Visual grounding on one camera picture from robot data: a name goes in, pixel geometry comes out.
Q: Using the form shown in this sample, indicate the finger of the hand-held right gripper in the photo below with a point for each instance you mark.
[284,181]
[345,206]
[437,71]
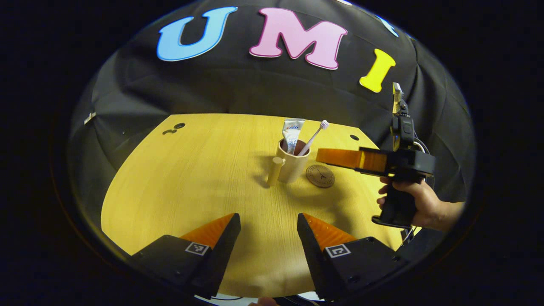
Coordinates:
[340,157]

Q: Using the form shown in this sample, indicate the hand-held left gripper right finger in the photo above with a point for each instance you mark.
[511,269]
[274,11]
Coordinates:
[312,255]

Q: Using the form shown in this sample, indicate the silver binder clip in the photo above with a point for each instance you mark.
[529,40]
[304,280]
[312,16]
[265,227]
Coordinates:
[89,117]

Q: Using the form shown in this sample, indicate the round brown coaster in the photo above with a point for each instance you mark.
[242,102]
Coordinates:
[320,176]

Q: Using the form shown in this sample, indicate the black backdrop cloth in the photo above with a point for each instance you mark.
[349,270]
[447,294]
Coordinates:
[212,85]

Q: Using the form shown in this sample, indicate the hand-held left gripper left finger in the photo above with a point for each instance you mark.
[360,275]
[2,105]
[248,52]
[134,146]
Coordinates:
[219,255]

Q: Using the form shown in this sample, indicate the white toothpaste tube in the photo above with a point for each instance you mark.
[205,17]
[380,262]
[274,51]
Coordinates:
[293,134]

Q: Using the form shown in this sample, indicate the white and pink toothbrush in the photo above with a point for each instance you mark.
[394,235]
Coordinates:
[314,136]

